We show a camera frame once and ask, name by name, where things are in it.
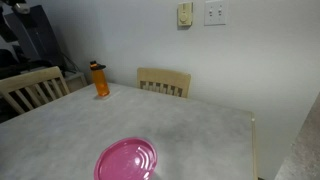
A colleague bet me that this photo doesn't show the wooden chair short back slats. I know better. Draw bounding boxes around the wooden chair short back slats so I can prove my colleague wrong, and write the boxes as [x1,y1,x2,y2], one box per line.
[136,67,192,99]

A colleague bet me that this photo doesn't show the grey speckled countertop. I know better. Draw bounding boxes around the grey speckled countertop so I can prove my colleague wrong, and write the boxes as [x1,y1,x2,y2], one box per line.
[274,93,320,180]

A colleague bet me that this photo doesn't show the wooden slat-back chair wide gaps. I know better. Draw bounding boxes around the wooden slat-back chair wide gaps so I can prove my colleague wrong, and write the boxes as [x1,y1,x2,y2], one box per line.
[0,65,71,116]

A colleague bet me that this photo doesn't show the pink plastic plate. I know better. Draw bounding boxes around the pink plastic plate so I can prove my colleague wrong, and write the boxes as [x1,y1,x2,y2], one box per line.
[93,137,158,180]

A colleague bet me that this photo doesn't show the orange water bottle black cap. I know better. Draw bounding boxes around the orange water bottle black cap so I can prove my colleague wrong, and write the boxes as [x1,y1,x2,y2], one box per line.
[89,60,111,98]

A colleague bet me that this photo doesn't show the small white side table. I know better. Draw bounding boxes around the small white side table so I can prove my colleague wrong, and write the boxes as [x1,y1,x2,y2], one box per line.
[64,71,89,93]

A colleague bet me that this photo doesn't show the white double light switch plate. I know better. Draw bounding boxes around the white double light switch plate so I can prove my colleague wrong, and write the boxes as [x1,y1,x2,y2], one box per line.
[203,0,228,27]

